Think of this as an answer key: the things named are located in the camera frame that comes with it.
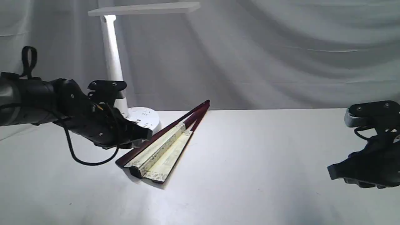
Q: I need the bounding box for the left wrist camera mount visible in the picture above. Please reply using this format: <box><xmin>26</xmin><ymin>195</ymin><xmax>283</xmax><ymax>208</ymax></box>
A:
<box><xmin>87</xmin><ymin>80</ymin><xmax>127</xmax><ymax>107</ymax></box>

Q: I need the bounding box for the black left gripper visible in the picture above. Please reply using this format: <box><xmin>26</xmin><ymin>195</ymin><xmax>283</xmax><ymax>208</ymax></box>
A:
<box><xmin>53</xmin><ymin>79</ymin><xmax>153</xmax><ymax>149</ymax></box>

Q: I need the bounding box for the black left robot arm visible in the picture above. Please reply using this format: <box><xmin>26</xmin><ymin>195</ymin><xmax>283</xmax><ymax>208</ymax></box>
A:
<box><xmin>1</xmin><ymin>73</ymin><xmax>153</xmax><ymax>149</ymax></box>

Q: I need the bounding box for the grey backdrop curtain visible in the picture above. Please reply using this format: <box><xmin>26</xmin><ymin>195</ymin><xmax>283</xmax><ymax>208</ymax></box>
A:
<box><xmin>1</xmin><ymin>0</ymin><xmax>400</xmax><ymax>111</ymax></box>

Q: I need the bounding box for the white desk lamp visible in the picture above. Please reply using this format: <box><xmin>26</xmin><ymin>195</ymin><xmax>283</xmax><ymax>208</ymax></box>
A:
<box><xmin>88</xmin><ymin>0</ymin><xmax>200</xmax><ymax>133</ymax></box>

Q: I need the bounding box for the paper folding fan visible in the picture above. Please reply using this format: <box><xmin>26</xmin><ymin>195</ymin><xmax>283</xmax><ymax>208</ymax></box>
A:
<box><xmin>116</xmin><ymin>100</ymin><xmax>210</xmax><ymax>184</ymax></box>

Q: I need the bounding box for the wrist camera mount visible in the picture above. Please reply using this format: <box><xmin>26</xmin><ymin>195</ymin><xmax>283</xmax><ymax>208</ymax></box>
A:
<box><xmin>87</xmin><ymin>80</ymin><xmax>127</xmax><ymax>107</ymax></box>
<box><xmin>344</xmin><ymin>101</ymin><xmax>400</xmax><ymax>141</ymax></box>

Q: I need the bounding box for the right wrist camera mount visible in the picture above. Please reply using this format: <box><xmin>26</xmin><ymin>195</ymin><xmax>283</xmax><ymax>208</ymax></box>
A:
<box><xmin>344</xmin><ymin>101</ymin><xmax>400</xmax><ymax>141</ymax></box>

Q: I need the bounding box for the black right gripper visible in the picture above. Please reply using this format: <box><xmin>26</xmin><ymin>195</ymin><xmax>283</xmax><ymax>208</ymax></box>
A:
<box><xmin>327</xmin><ymin>133</ymin><xmax>399</xmax><ymax>189</ymax></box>

